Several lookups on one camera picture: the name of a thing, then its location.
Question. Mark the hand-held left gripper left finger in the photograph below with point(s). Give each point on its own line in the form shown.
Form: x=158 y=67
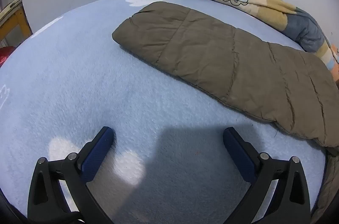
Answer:
x=93 y=157

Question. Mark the red plastic bag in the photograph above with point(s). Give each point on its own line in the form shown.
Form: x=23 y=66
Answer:
x=6 y=55

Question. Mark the light blue cloud-print bed sheet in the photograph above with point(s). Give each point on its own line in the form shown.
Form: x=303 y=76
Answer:
x=79 y=75

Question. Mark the yellow wooden side table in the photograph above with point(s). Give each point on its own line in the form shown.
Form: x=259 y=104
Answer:
x=16 y=21

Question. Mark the olive quilted puffer jacket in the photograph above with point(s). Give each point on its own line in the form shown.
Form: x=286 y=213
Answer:
x=212 y=54

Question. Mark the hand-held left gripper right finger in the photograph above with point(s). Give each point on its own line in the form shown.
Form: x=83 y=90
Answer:
x=242 y=157

